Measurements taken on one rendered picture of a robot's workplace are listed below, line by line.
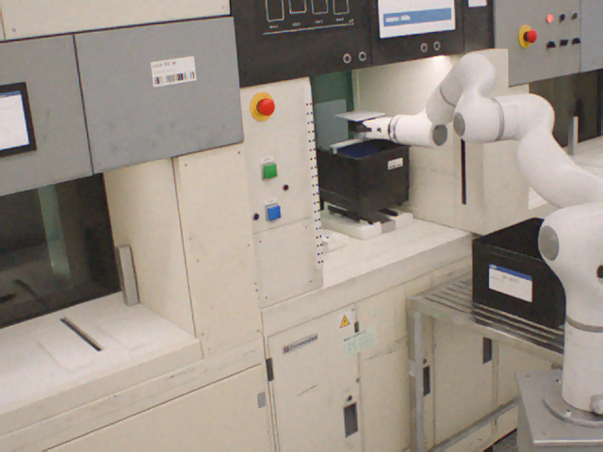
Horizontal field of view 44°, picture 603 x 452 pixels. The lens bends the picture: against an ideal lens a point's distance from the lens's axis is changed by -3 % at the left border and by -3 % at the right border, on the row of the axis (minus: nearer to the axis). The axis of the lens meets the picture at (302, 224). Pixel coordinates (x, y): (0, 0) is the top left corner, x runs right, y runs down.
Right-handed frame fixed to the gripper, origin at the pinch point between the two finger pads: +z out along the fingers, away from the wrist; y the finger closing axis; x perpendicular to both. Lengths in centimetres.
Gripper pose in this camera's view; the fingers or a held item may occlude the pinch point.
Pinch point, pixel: (361, 124)
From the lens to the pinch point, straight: 231.6
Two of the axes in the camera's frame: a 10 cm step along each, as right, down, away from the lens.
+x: -0.8, -9.5, -2.9
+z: -6.2, -1.8, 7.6
